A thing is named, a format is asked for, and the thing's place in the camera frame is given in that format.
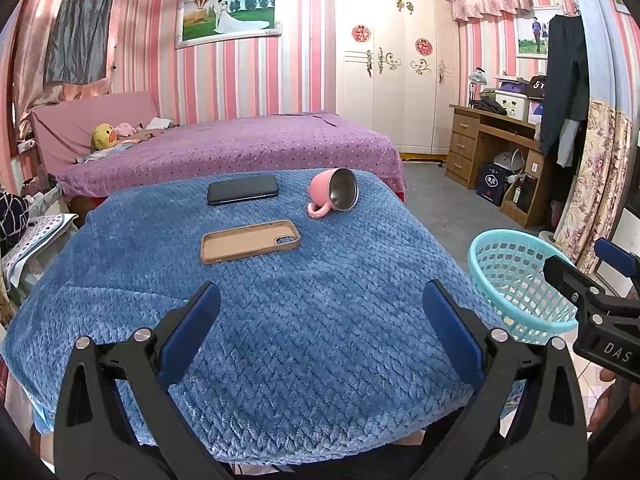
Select small couple wall poster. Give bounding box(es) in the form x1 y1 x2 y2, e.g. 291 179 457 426
515 7 563 60

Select beige phone case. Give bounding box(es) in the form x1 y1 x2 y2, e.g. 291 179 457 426
200 220 302 266

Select blue knit blanket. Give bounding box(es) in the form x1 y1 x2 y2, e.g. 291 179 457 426
0 169 526 466

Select white appliance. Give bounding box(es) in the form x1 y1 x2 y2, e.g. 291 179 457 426
610 205 640 281

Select crumpled clothes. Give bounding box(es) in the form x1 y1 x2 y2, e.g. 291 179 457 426
135 117 176 141

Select bed with purple bedspread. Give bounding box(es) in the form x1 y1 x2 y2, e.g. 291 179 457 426
55 111 407 201

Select desk lamp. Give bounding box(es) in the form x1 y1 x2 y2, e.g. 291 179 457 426
467 67 488 106

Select purple box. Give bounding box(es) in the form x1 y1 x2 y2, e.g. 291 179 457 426
494 76 531 96

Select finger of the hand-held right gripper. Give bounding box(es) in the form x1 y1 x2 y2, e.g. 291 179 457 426
542 256 608 313
594 238 640 286

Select wooden desk with drawers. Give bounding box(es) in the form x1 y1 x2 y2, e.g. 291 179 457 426
445 104 553 228

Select pale blue curtain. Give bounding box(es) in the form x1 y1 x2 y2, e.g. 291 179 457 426
562 0 640 126

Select person's right hand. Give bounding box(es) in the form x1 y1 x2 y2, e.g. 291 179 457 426
586 366 631 433

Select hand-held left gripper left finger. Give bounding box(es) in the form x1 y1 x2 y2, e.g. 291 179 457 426
52 281 236 480

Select pink satin curtain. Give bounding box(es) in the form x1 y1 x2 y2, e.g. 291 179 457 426
10 0 113 141

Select dark hanging clothes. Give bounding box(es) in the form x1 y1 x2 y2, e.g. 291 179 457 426
537 14 591 168

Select framed wedding photo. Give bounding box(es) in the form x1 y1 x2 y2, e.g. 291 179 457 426
175 0 282 51

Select white fan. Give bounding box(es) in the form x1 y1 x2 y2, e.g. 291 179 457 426
492 149 526 176

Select dark clothing bundle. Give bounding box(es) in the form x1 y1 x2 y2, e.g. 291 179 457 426
470 99 508 116

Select pink headboard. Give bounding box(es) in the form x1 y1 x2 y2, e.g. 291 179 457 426
30 91 161 171

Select white wardrobe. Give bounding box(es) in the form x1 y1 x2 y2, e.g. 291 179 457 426
327 0 461 157

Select turquoise plastic basket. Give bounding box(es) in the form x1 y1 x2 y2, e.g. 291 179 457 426
467 229 581 346

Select black shopping bag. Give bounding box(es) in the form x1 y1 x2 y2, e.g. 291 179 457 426
475 161 508 207

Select polka dot cushioned chair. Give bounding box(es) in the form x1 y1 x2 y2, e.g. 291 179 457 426
0 212 80 291

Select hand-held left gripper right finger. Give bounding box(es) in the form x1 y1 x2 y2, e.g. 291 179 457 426
421 280 588 480

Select pink steel-lined mug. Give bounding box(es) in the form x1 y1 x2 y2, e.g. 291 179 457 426
306 167 359 219

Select grey hanging cloth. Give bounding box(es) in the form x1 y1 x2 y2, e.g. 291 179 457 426
44 0 118 85

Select brown and black bag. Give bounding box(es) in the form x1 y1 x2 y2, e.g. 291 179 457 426
501 175 538 216

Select dark patterned bag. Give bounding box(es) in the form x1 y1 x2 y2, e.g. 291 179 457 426
0 191 31 248

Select white storage box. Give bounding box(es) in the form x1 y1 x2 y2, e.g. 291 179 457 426
492 92 531 122

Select yellow duck plush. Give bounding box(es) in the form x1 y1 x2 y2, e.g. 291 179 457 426
91 122 118 151

